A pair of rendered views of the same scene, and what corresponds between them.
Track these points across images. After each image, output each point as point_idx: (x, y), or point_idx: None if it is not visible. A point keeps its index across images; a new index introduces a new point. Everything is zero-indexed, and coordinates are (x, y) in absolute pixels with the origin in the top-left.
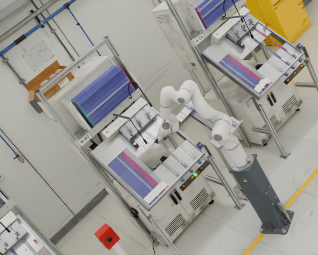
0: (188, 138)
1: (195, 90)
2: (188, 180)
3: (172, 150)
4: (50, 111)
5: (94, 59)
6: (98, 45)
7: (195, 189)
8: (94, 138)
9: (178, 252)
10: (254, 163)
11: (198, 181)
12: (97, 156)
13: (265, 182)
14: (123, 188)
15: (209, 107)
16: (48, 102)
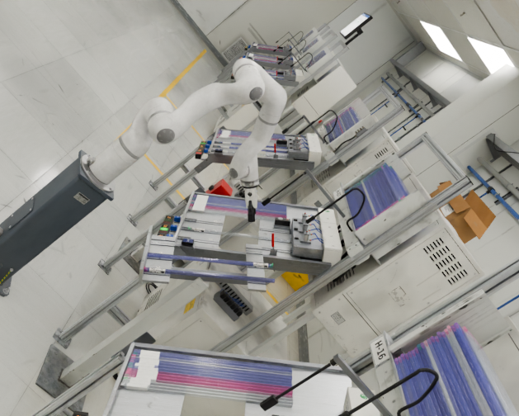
0: (214, 249)
1: (237, 81)
2: (168, 222)
3: (238, 344)
4: (395, 153)
5: (469, 253)
6: (458, 173)
7: (153, 328)
8: (340, 235)
9: (124, 248)
10: (77, 168)
11: (157, 332)
12: (308, 210)
13: (41, 199)
14: (258, 299)
15: (199, 90)
16: (406, 147)
